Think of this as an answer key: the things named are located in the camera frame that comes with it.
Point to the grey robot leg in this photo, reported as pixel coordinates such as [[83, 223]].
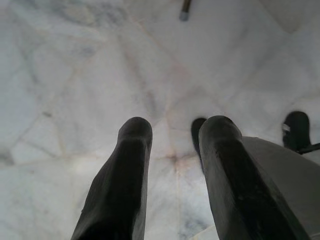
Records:
[[287, 180]]

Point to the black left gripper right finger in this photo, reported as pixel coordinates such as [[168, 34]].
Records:
[[240, 190]]

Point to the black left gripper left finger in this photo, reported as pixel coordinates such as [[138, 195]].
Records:
[[117, 190]]

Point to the black left robot foot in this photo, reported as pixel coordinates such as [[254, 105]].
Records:
[[196, 135]]

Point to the dark furniture leg grey tip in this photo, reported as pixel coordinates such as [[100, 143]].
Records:
[[185, 11]]

